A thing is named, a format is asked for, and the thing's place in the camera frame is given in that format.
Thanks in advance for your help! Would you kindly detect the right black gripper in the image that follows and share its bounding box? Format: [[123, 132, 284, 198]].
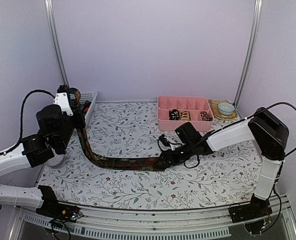
[[157, 141, 196, 168]]

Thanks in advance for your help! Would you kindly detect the brown green patterned tie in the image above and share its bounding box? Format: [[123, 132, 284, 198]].
[[69, 87, 166, 172]]

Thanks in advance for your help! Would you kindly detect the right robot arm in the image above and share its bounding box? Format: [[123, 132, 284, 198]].
[[158, 107, 290, 223]]

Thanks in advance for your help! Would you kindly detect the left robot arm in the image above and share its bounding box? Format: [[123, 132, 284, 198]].
[[0, 104, 86, 221]]

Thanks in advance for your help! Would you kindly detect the pile of dark ties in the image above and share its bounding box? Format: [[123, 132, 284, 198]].
[[79, 100, 92, 117]]

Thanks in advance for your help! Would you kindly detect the white plastic mesh basket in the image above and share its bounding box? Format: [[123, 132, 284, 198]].
[[79, 91, 98, 126]]

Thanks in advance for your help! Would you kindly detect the black white rolled tie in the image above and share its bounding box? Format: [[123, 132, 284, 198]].
[[169, 109, 180, 121]]

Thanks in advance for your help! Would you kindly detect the grey speckled bowl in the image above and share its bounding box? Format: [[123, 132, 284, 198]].
[[45, 157, 64, 169]]

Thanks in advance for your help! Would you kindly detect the yellow patterned rolled tie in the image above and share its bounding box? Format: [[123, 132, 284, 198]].
[[180, 111, 191, 121]]

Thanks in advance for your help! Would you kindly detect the pink divided organizer box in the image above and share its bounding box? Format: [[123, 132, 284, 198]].
[[157, 96, 214, 132]]

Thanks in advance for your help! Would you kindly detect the floral patterned table mat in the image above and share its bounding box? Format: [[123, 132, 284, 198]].
[[37, 101, 273, 210]]

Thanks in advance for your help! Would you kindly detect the dark red rolled tie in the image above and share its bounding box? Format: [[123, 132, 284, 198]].
[[200, 111, 213, 122]]

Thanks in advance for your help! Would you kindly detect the light blue ceramic bowl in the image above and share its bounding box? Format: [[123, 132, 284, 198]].
[[217, 102, 235, 116]]

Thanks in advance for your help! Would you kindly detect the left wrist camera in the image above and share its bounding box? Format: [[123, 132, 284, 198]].
[[53, 85, 73, 117]]

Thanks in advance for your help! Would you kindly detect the front aluminium rail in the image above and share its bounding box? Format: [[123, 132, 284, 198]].
[[9, 195, 296, 240]]

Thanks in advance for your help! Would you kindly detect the left aluminium frame post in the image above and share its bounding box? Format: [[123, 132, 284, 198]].
[[44, 0, 69, 86]]

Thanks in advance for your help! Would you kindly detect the aluminium frame post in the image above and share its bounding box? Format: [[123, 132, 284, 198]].
[[233, 0, 263, 107], [44, 0, 69, 86]]

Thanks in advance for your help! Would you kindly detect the right aluminium frame post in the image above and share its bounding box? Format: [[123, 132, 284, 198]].
[[233, 0, 263, 107]]

